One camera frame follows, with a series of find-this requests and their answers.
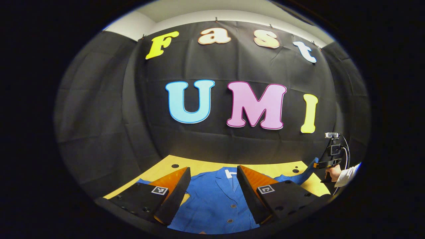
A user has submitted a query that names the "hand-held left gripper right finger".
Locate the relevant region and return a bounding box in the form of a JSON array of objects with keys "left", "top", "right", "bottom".
[{"left": 236, "top": 165, "right": 332, "bottom": 225}]

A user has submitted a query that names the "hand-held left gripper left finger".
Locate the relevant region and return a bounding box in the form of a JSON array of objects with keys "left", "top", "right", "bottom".
[{"left": 96, "top": 167, "right": 192, "bottom": 226}]

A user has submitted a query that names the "blue button-up shirt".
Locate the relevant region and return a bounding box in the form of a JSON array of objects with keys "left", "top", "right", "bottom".
[{"left": 135, "top": 157, "right": 320, "bottom": 234}]

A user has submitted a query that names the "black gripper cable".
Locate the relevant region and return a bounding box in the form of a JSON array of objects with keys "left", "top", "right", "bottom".
[{"left": 332, "top": 134, "right": 351, "bottom": 197}]

